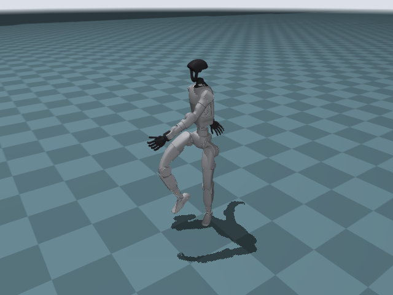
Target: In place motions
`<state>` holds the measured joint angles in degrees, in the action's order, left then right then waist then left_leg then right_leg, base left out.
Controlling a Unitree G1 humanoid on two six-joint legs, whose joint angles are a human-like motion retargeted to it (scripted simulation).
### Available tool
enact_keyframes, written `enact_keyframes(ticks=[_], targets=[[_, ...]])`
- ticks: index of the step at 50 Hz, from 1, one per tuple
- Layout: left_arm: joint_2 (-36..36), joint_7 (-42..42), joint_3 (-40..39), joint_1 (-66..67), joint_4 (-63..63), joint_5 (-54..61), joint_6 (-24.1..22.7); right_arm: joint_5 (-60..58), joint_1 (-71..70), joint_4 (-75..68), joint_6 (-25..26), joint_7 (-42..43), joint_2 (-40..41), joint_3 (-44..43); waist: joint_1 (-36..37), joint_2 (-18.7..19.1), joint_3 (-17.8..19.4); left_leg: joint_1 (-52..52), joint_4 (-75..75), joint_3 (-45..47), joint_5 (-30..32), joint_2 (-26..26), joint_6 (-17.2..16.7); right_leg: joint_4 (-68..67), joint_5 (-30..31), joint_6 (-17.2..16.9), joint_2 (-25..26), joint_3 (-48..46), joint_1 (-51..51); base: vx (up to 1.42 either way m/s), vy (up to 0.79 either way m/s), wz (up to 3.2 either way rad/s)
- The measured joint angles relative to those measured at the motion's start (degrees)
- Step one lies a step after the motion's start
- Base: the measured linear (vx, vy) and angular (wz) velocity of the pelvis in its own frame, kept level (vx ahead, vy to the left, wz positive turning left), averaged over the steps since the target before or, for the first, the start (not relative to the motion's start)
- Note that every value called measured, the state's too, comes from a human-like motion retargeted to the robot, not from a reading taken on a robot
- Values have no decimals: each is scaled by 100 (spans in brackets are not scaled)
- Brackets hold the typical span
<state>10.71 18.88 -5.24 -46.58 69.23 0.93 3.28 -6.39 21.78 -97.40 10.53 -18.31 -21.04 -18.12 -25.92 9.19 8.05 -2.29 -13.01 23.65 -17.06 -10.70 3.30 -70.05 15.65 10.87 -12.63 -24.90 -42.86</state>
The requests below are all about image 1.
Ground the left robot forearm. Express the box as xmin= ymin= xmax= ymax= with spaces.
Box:
xmin=166 ymin=114 xmax=196 ymax=140

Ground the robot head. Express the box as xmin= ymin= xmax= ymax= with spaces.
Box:
xmin=187 ymin=59 xmax=208 ymax=88

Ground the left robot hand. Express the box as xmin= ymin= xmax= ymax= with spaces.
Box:
xmin=147 ymin=130 xmax=170 ymax=151

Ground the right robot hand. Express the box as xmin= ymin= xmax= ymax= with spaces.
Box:
xmin=210 ymin=120 xmax=224 ymax=136

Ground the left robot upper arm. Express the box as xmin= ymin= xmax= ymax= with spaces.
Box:
xmin=185 ymin=89 xmax=214 ymax=123

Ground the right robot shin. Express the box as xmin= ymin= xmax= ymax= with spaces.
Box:
xmin=159 ymin=174 xmax=183 ymax=201

